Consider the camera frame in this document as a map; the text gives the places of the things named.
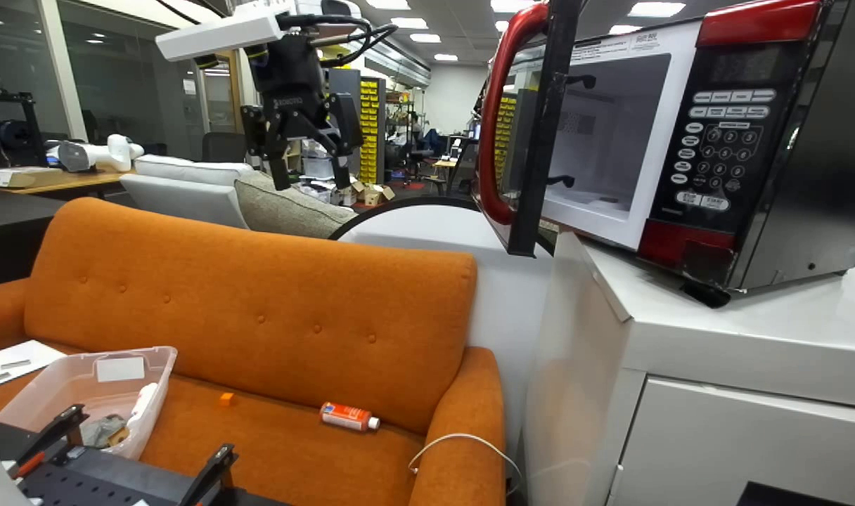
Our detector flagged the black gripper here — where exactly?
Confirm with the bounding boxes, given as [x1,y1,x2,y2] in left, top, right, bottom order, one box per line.
[239,35,367,194]

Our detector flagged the microwave door with red handle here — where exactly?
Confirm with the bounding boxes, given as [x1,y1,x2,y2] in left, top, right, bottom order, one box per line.
[478,0,602,258]

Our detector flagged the black and red microwave body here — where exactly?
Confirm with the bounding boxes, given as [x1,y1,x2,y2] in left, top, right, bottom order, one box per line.
[538,0,855,303]

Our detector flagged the grey fabric couch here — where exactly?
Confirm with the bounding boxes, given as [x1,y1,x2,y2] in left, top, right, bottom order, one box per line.
[235,170,357,241]

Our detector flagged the yellow and black sign pillar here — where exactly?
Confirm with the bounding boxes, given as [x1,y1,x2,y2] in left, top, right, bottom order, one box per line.
[356,72,389,184]

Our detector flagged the black office chair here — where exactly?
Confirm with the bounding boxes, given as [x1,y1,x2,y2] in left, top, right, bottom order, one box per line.
[200,130,250,166]

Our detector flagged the orange fabric sofa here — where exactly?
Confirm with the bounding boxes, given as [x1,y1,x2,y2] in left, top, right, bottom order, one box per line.
[0,194,510,506]

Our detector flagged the white paper rolls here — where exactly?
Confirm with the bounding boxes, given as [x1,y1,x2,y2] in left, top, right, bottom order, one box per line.
[56,132,148,177]

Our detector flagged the white rounded side box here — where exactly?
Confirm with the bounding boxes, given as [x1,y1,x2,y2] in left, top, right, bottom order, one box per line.
[339,203,564,506]

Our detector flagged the orange bottle with white cap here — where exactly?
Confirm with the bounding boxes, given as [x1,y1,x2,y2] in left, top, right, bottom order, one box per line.
[318,398,382,435]

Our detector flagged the wooden desk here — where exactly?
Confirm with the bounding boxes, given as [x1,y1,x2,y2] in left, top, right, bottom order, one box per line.
[0,166,129,199]

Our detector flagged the white crumpled cloth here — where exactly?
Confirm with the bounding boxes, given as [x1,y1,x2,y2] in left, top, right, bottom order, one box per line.
[125,380,167,435]

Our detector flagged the clear plastic bin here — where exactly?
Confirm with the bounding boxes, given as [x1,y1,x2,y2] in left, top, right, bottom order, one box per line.
[0,346,180,461]

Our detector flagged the white paper sheet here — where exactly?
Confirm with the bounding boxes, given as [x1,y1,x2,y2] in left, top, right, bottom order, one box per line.
[0,336,72,394]

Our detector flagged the white cabinet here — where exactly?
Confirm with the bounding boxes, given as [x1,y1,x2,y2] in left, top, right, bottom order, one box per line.
[523,228,855,506]

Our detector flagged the white cable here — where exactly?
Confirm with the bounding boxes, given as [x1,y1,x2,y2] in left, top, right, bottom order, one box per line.
[409,430,527,491]

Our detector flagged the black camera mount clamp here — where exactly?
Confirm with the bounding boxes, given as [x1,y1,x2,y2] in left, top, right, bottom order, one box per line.
[0,401,290,506]

